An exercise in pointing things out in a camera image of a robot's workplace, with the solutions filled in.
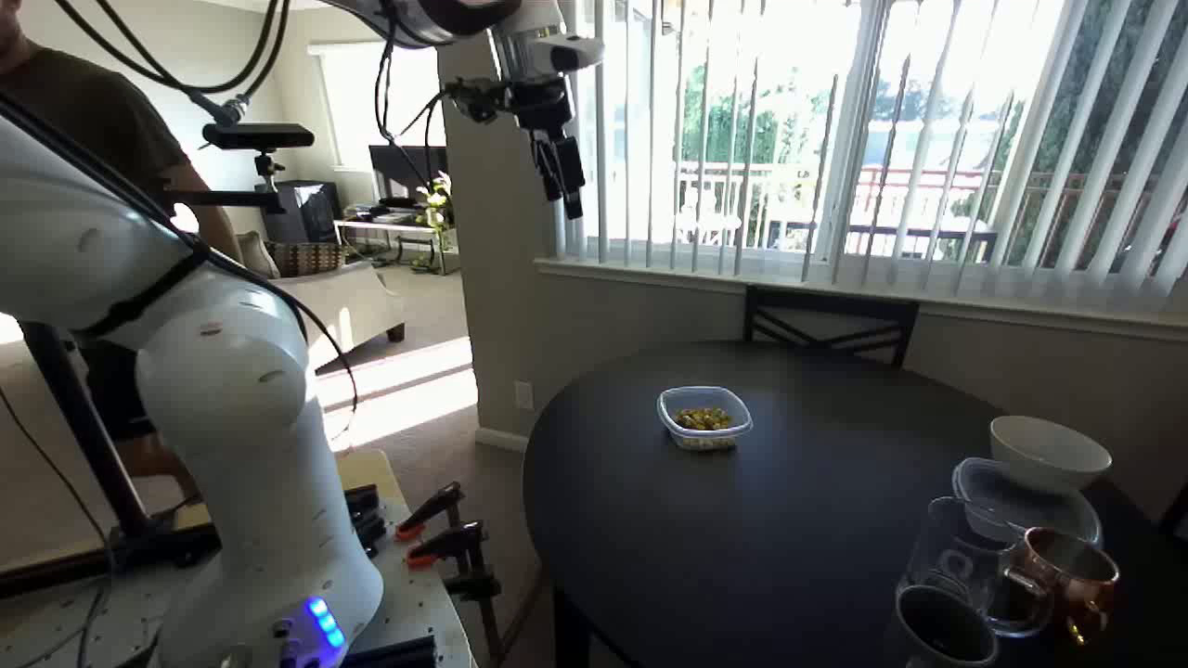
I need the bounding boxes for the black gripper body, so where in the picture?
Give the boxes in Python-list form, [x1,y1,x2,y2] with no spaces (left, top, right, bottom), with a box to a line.
[504,76,578,150]

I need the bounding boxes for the yellow food pieces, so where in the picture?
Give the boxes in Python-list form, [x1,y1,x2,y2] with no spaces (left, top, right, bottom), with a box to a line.
[675,404,740,433]

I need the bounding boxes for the clear plastic food bowl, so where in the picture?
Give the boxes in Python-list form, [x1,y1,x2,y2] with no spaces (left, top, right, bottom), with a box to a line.
[655,384,759,454]

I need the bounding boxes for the white ceramic bowl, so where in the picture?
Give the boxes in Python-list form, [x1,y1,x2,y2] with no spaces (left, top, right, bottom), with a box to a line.
[985,411,1119,496]

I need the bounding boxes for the yellow green toy figure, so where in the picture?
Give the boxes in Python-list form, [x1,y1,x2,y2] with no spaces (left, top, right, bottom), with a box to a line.
[417,170,461,270]

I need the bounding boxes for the black television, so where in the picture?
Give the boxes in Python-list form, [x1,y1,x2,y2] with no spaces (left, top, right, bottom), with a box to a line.
[369,143,448,207]

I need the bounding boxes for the low wooden coffee table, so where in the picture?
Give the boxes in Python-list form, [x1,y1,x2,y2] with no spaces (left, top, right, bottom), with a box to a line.
[273,264,412,375]

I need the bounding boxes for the white vertical blinds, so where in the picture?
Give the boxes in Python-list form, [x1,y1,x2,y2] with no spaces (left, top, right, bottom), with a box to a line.
[560,0,1188,303]

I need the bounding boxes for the black clamp blocks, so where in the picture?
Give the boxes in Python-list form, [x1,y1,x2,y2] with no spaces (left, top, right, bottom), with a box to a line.
[343,482,389,558]

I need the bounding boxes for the round black table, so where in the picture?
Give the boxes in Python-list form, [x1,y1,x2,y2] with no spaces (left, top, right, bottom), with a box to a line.
[519,338,1188,668]

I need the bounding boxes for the black bar clamp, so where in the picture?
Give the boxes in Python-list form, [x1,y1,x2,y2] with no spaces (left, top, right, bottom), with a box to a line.
[441,566,509,668]

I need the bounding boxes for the person in brown shirt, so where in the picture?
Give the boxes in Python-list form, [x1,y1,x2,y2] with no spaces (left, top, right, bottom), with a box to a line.
[0,0,247,487]

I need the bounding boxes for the robot mounting bench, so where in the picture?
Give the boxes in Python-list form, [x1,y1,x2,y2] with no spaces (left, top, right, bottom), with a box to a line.
[0,442,482,668]

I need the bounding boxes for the shallow clear plastic container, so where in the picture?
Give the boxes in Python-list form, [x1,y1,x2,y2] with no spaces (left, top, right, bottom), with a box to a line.
[948,454,1105,551]

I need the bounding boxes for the clear glass jar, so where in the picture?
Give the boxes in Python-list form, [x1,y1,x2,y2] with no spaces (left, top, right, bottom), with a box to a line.
[899,494,1055,644]

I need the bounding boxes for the dark cup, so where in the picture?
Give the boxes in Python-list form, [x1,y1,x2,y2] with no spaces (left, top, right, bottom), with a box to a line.
[890,583,1004,668]

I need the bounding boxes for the copper mug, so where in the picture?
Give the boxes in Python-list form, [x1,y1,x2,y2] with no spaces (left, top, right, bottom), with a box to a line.
[1000,522,1125,650]

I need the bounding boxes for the black stereo camera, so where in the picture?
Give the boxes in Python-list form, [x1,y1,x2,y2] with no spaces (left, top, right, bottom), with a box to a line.
[202,120,320,156]

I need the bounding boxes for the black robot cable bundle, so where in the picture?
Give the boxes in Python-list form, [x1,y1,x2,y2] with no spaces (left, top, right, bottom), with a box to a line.
[53,0,297,125]

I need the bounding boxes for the orange-handled black clamp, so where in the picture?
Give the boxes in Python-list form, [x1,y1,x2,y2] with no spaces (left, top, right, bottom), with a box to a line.
[394,478,469,547]
[406,516,490,577]

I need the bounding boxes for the black camera stand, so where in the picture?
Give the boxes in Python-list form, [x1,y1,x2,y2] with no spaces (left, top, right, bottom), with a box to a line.
[15,145,289,577]

